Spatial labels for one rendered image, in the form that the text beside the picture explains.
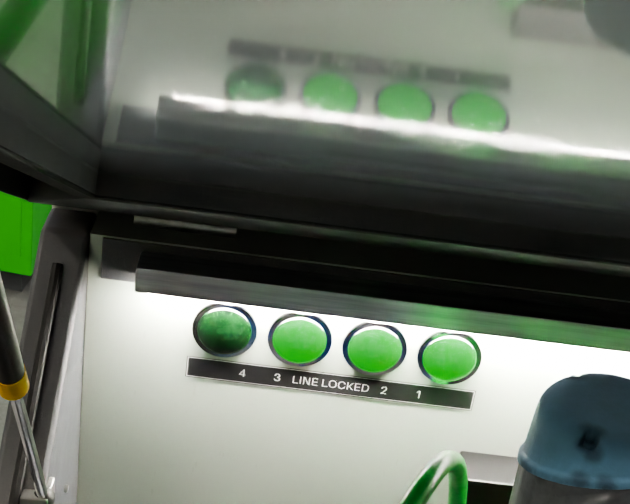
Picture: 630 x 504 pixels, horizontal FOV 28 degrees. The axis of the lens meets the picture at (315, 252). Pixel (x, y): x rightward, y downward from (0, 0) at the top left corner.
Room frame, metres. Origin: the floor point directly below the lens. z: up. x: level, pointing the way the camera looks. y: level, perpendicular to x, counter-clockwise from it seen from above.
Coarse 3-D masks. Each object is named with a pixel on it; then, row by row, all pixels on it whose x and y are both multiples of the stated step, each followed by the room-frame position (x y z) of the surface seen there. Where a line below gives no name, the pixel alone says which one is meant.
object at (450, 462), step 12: (444, 456) 0.66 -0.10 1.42; (456, 456) 0.68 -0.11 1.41; (432, 468) 0.64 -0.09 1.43; (444, 468) 0.65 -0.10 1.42; (456, 468) 0.68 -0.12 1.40; (420, 480) 0.62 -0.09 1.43; (432, 480) 0.63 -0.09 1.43; (456, 480) 0.72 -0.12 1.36; (408, 492) 0.61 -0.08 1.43; (420, 492) 0.61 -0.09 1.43; (432, 492) 0.62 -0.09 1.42; (456, 492) 0.73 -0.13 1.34
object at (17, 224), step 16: (0, 192) 3.01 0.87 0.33; (0, 208) 3.01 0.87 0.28; (16, 208) 3.01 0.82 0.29; (32, 208) 3.01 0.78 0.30; (48, 208) 3.14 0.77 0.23; (0, 224) 3.01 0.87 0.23; (16, 224) 3.01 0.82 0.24; (32, 224) 3.01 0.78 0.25; (0, 240) 3.01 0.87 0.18; (16, 240) 3.01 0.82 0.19; (32, 240) 3.01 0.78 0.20; (0, 256) 3.01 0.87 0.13; (16, 256) 3.01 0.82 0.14; (32, 256) 3.01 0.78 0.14; (0, 272) 3.05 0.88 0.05; (16, 272) 3.01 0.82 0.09; (32, 272) 3.02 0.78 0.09; (16, 288) 3.05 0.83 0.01
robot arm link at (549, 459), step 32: (576, 384) 0.52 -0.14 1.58; (608, 384) 0.52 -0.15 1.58; (544, 416) 0.50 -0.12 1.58; (576, 416) 0.49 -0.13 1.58; (608, 416) 0.49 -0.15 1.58; (544, 448) 0.49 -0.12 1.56; (576, 448) 0.48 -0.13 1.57; (608, 448) 0.47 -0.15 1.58; (544, 480) 0.48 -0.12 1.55; (576, 480) 0.47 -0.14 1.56; (608, 480) 0.47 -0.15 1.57
